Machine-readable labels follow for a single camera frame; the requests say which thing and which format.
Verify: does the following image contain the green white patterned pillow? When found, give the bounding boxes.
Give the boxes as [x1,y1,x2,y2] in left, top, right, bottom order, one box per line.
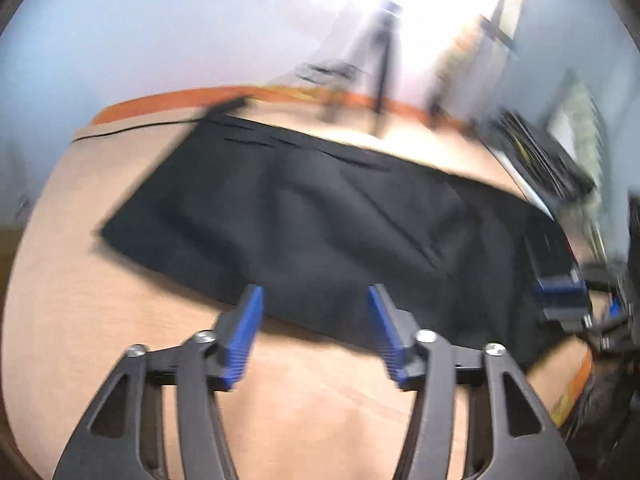
[545,70,631,261]

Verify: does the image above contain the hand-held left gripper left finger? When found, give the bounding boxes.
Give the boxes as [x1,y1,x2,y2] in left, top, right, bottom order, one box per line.
[52,284,265,480]

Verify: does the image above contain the small black tripod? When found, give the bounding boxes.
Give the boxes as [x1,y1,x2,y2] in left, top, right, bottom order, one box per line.
[320,0,406,136]

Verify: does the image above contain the dark cloth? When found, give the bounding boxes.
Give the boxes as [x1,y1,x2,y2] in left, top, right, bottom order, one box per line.
[557,355,640,480]

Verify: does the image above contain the black cable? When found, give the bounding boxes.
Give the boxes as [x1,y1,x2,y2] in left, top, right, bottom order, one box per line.
[71,60,366,143]

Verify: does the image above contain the tall grey tripod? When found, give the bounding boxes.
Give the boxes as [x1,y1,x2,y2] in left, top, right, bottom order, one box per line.
[425,0,523,128]

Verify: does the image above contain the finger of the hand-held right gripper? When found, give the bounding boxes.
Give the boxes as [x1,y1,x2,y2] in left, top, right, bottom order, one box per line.
[531,267,593,331]

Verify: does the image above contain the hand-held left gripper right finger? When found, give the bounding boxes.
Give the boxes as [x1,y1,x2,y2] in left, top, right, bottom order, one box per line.
[366,284,581,480]

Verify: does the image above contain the black pants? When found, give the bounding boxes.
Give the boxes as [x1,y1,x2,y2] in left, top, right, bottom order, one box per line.
[92,112,596,371]

